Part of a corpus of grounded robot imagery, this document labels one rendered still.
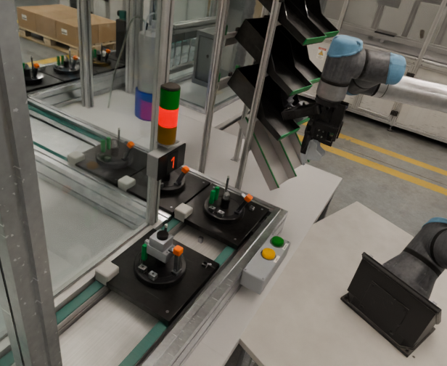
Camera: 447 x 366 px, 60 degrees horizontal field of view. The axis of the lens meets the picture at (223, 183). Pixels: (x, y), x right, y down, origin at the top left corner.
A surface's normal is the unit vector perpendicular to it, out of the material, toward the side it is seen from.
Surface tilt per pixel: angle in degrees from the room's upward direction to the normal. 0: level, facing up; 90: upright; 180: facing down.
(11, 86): 90
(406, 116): 90
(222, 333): 0
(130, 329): 0
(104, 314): 0
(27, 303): 90
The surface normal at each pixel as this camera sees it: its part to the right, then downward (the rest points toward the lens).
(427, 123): -0.49, 0.41
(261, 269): 0.15, -0.83
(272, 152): 0.64, -0.26
